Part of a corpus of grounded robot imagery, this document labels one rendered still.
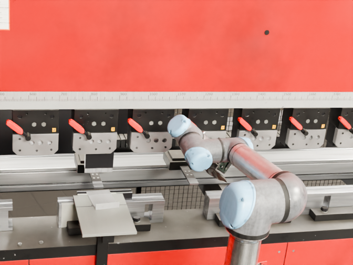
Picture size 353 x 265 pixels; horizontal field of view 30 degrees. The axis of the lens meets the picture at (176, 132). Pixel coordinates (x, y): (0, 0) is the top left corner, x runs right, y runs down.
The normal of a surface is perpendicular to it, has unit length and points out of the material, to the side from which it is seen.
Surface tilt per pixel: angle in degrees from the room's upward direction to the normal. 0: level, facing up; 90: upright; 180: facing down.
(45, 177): 90
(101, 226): 0
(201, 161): 105
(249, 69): 90
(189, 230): 0
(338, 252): 90
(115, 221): 0
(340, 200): 90
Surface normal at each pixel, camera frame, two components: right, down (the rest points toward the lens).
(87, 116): 0.25, 0.40
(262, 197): 0.32, -0.33
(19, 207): 0.10, -0.92
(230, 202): -0.91, -0.07
